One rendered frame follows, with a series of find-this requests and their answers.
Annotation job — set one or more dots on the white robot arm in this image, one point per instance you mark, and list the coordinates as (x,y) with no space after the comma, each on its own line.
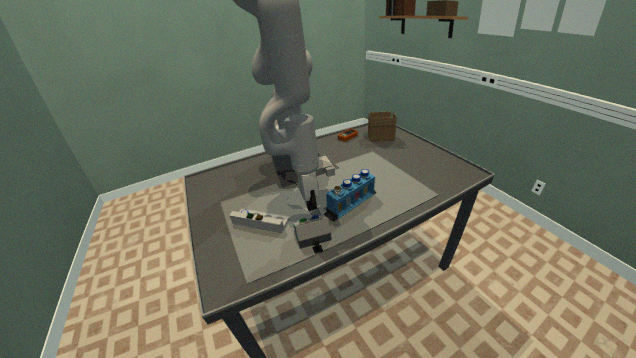
(284,41)

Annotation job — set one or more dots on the small brown cardboard box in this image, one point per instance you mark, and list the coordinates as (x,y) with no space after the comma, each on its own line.
(381,127)

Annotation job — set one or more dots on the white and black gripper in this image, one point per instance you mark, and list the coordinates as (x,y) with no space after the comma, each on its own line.
(309,188)

